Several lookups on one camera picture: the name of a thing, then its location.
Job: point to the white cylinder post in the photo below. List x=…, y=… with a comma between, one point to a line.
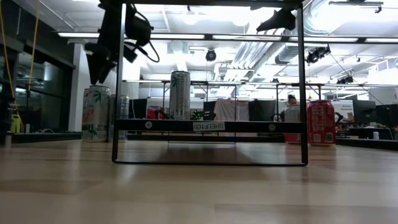
x=7, y=139

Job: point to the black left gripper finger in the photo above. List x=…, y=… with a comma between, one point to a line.
x=106, y=70
x=93, y=70

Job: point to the small white cup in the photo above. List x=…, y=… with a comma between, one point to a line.
x=375, y=135
x=27, y=128

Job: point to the yellow plastic container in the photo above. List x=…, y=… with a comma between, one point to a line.
x=16, y=124

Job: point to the white sign board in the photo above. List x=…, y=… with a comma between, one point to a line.
x=342, y=109

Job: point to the black round ceiling speaker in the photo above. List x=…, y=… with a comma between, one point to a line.
x=211, y=55

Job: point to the silver ventilation duct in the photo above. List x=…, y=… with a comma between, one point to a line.
x=287, y=53

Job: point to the red cola can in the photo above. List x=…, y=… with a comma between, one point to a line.
x=321, y=121

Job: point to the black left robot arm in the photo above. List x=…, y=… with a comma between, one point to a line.
x=109, y=21

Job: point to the wooden shelf with black frame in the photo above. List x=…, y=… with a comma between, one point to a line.
x=248, y=127

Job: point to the black ceiling spotlight cluster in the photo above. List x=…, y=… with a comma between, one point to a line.
x=317, y=54
x=345, y=80

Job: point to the white dotted cloth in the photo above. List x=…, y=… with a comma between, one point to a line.
x=230, y=109

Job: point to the person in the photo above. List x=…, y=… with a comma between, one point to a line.
x=292, y=99

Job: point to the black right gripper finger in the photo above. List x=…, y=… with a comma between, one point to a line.
x=284, y=18

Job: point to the black table frame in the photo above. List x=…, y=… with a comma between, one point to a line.
x=46, y=137

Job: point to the black partition panel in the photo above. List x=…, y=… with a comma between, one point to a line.
x=262, y=110

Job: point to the red and white box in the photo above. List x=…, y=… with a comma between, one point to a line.
x=154, y=112

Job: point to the dark ceiling rail fixture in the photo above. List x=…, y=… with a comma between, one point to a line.
x=354, y=3

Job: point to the black computer monitor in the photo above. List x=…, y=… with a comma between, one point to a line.
x=137, y=109
x=388, y=115
x=363, y=110

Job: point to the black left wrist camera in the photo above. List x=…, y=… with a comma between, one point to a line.
x=138, y=26

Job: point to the blue silver energy drink can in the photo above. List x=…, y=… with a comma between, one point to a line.
x=125, y=109

